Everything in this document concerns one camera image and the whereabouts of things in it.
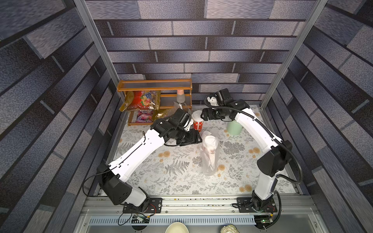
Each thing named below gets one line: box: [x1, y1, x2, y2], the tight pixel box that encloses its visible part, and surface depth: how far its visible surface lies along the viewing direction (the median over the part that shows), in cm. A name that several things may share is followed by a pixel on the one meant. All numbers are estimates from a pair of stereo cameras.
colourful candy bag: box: [136, 109, 153, 123], surface depth 112 cm
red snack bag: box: [119, 90, 162, 112], surface depth 97 cm
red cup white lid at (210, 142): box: [204, 134, 217, 155], surface depth 79 cm
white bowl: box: [165, 221, 190, 233], surface depth 66 cm
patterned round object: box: [220, 224, 240, 233], surface depth 68 cm
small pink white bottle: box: [176, 89, 186, 104], surface depth 102 cm
